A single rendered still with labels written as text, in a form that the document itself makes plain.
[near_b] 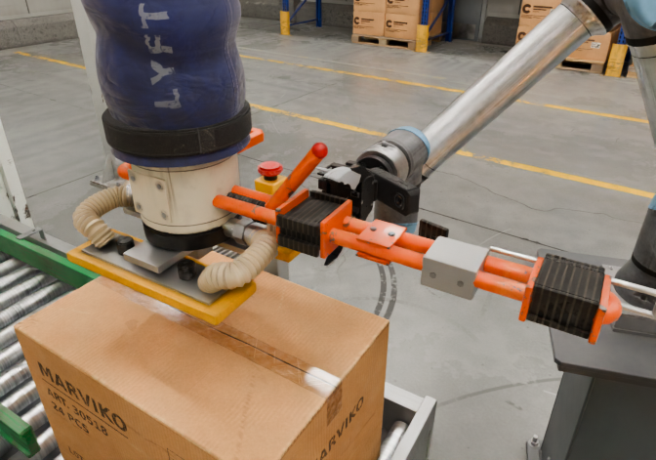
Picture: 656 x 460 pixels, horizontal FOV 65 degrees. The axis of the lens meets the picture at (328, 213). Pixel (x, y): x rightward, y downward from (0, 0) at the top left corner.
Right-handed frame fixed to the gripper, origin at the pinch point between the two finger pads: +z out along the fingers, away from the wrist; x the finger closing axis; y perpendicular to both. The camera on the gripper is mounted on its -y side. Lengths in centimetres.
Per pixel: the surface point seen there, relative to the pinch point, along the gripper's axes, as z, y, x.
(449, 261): 2.5, -18.9, 1.5
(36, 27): -469, 824, -97
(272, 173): -47, 45, -20
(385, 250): 2.9, -10.3, 0.5
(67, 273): -22, 113, -62
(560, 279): 0.9, -31.6, 2.3
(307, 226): 4.9, 0.5, 2.2
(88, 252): 13.0, 40.2, -10.5
